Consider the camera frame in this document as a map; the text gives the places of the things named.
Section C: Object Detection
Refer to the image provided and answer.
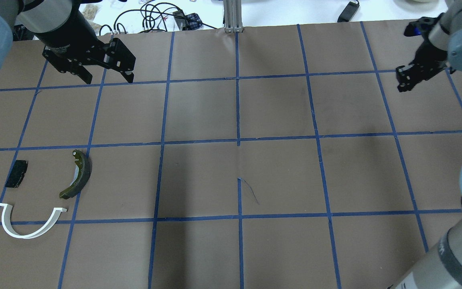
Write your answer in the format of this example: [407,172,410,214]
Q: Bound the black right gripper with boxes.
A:
[396,46,448,93]

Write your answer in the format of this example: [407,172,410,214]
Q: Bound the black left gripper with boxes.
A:
[42,38,136,84]

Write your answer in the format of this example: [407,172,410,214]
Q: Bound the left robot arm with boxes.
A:
[0,0,136,84]

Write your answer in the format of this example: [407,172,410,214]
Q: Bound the bag of small parts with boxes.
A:
[81,4,100,20]

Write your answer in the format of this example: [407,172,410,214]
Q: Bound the black power adapter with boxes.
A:
[337,0,361,22]

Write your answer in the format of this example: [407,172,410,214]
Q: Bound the dark brake shoe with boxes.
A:
[59,149,92,199]

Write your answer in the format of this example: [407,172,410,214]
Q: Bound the black brake pad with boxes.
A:
[5,160,28,188]

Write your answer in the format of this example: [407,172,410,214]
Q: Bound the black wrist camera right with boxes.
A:
[403,17,437,38]

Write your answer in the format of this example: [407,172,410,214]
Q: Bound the aluminium frame post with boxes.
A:
[223,0,243,33]

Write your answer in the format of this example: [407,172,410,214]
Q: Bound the white curved plastic bracket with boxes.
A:
[0,203,68,240]

